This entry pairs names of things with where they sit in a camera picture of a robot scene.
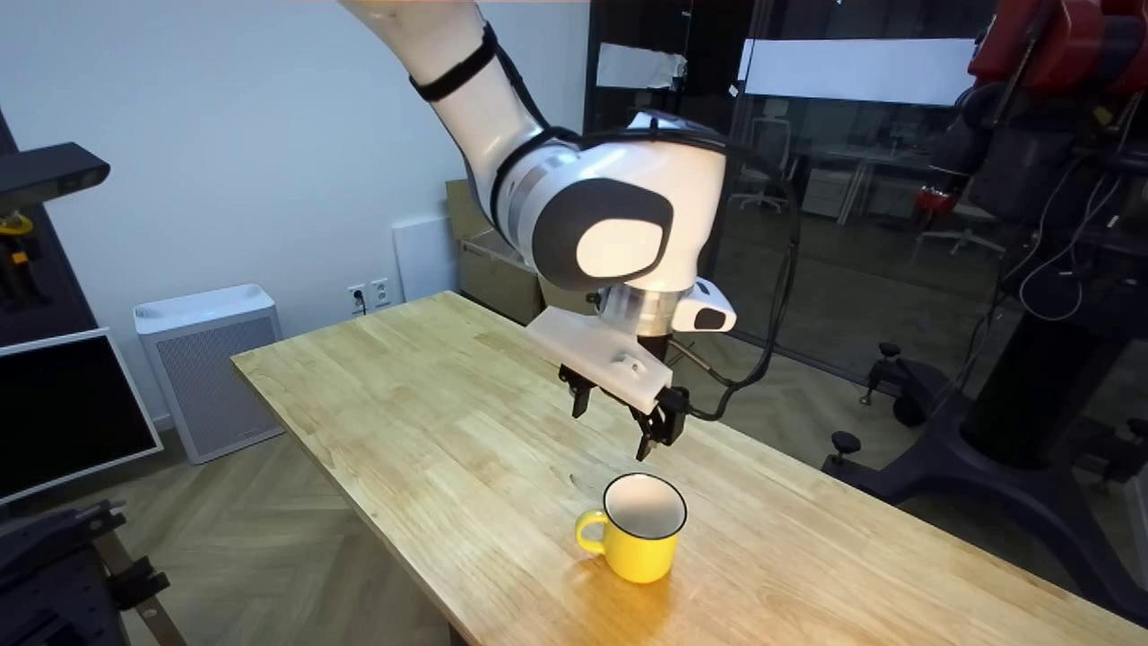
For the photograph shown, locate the white pedestal cables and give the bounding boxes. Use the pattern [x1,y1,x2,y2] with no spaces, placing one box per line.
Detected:
[1011,141,1122,330]

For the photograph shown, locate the large white rectangular panel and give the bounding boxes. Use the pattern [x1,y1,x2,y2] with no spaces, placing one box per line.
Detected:
[735,37,982,110]

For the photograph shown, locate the black tripod head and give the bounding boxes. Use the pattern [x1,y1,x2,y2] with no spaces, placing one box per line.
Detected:
[0,499,173,646]

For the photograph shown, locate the red robot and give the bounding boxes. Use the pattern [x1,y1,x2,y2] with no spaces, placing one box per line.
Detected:
[966,0,1148,108]

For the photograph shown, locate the white office desk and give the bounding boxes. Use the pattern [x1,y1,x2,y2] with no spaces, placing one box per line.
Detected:
[797,143,913,231]

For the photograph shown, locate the white office chair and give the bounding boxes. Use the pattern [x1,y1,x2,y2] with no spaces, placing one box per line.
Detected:
[725,110,804,220]

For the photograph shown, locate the white air purifier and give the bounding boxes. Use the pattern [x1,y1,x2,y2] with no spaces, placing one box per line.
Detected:
[129,279,289,466]

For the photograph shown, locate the small white rectangular panel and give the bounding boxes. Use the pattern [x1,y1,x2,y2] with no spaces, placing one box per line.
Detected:
[590,41,689,95]

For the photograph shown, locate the black metal rack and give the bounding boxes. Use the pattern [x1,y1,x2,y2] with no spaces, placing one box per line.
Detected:
[0,110,114,352]

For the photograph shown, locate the red office chair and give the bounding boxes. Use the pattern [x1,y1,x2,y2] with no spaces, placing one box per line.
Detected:
[909,176,1011,262]

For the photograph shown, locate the black screen with white frame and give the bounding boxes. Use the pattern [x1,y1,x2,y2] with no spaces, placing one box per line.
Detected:
[0,326,167,513]

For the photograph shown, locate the yellow enamel mug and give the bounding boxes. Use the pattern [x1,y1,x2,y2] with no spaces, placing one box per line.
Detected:
[569,470,691,590]

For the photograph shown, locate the white leaning panel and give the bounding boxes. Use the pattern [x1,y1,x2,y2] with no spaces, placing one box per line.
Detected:
[387,213,459,304]

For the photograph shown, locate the yellow tool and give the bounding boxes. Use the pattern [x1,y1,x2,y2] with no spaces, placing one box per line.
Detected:
[0,208,44,275]

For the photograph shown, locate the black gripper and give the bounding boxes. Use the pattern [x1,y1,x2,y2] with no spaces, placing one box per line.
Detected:
[557,335,695,466]

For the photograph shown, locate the black wheeled robot pedestal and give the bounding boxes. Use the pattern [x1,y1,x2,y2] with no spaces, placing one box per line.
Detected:
[820,95,1148,629]

